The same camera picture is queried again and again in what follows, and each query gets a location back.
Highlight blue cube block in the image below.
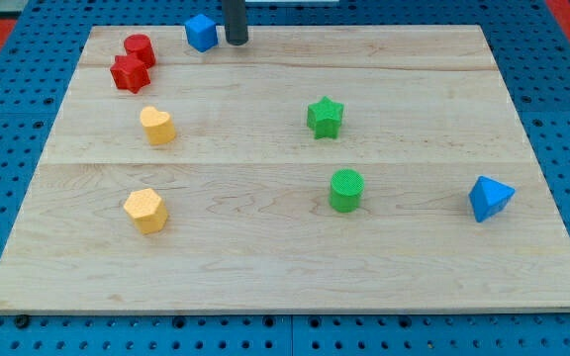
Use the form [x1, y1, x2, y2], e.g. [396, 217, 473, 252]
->
[185, 14, 219, 52]

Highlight light wooden board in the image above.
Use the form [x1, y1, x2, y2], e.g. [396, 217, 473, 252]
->
[0, 25, 570, 315]

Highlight green cylinder block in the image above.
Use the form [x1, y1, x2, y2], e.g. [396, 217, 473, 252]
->
[329, 169, 364, 213]

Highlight green star block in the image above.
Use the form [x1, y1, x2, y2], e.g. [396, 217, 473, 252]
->
[307, 96, 344, 139]

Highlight yellow heart block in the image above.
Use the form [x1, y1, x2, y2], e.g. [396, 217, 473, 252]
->
[140, 106, 176, 145]

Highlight yellow hexagon block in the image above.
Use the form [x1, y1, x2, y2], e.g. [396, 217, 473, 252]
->
[123, 188, 168, 234]

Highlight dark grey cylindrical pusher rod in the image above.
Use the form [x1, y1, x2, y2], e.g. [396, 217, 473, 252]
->
[222, 0, 249, 45]

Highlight red star block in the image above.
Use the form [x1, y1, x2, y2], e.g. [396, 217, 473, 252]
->
[110, 53, 150, 94]

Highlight red cylinder block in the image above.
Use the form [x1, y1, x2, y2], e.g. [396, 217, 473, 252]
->
[123, 34, 156, 68]

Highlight blue triangular prism block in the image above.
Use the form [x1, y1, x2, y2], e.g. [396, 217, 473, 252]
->
[468, 176, 516, 223]

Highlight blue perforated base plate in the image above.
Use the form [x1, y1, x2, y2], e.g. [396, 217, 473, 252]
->
[0, 0, 570, 355]

